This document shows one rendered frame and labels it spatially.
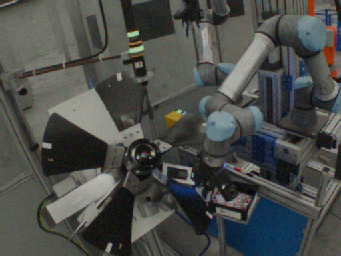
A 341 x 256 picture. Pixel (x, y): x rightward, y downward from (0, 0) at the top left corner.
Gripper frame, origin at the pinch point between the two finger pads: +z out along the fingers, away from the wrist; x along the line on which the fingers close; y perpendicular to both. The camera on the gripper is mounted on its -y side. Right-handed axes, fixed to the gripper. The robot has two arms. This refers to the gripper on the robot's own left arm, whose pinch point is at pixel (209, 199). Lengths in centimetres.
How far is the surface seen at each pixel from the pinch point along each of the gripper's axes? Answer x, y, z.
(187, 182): -5.9, 15.9, 10.3
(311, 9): -398, 108, 1
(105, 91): 6, 53, -21
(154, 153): 6.1, 22.0, -10.7
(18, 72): 33, 83, -29
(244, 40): -391, 226, 105
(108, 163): 19.9, 31.6, -7.3
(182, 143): -6.8, 21.2, -8.1
